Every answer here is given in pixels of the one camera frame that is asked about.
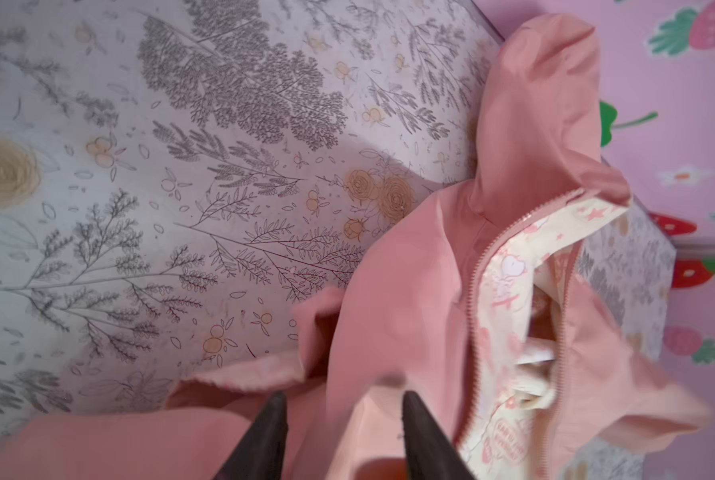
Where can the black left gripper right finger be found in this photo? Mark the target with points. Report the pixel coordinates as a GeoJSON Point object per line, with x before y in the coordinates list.
{"type": "Point", "coordinates": [428, 452]}

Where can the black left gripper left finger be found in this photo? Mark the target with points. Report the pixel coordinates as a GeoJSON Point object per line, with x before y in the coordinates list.
{"type": "Point", "coordinates": [260, 454]}

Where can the pink hooded zip jacket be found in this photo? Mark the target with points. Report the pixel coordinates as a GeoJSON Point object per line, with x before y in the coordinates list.
{"type": "Point", "coordinates": [206, 202]}

